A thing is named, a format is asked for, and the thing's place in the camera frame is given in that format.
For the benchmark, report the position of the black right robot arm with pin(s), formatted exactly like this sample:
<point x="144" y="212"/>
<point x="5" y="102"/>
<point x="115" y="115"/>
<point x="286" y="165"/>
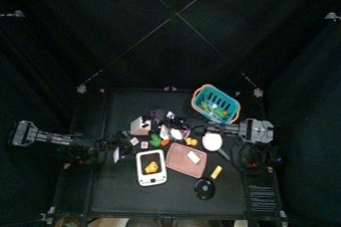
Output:
<point x="226" y="127"/>

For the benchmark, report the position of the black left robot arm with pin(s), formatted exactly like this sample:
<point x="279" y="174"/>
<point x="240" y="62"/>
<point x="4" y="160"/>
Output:
<point x="48" y="137"/>

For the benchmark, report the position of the white round toy container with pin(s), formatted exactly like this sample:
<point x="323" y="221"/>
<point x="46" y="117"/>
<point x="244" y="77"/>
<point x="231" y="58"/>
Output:
<point x="176" y="134"/>

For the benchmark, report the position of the small white printed tile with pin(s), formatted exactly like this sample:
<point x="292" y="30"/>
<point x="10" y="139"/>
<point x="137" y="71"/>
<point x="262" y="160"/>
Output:
<point x="144" y="144"/>
<point x="133" y="141"/>

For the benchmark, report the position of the purple toy item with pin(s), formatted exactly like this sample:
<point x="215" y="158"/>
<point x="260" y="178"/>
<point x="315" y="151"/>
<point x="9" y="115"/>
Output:
<point x="153" y="114"/>

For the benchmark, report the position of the pink and white box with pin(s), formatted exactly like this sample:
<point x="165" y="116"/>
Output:
<point x="137" y="128"/>

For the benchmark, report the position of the small orange toy piece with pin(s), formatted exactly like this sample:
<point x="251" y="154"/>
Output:
<point x="164" y="142"/>

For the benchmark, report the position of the yellow toy food chunk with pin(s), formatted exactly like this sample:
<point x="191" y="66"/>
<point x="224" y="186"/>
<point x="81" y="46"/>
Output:
<point x="187" y="140"/>

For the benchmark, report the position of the green toy figure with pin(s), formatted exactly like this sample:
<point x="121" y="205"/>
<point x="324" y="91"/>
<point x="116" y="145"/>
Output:
<point x="155" y="140"/>

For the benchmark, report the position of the pale yellow toy wedge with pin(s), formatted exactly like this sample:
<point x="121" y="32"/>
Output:
<point x="193" y="142"/>

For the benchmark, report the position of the green toy vegetable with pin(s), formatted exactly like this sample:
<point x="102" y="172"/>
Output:
<point x="204" y="106"/>
<point x="220" y="113"/>

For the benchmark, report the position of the yellow toy food piece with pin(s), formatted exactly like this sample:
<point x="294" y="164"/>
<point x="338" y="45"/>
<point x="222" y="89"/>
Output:
<point x="151" y="167"/>

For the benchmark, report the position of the teal basket orange rim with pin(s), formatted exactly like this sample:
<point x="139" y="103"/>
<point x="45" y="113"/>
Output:
<point x="201" y="96"/>

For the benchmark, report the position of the white toy kitchen scale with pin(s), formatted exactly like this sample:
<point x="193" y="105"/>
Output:
<point x="144" y="179"/>

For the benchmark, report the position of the white toy food slice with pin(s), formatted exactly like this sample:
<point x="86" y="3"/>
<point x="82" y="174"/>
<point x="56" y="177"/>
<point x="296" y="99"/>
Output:
<point x="192" y="157"/>

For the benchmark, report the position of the pink cutting board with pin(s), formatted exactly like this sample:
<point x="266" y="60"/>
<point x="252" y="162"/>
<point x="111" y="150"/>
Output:
<point x="179" y="161"/>

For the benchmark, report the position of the small yellow block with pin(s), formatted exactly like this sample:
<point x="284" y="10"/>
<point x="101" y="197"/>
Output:
<point x="215" y="172"/>

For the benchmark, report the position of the black round disc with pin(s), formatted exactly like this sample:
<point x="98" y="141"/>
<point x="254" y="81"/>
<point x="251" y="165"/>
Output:
<point x="204" y="188"/>

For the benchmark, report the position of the beige cardboard piece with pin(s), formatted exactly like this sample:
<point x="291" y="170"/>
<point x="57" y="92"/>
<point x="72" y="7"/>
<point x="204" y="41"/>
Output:
<point x="108" y="222"/>

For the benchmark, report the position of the metal frame bracket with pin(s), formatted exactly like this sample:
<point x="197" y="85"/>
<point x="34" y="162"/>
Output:
<point x="168" y="88"/>
<point x="17" y="14"/>
<point x="80" y="88"/>
<point x="258" y="92"/>
<point x="331" y="16"/>

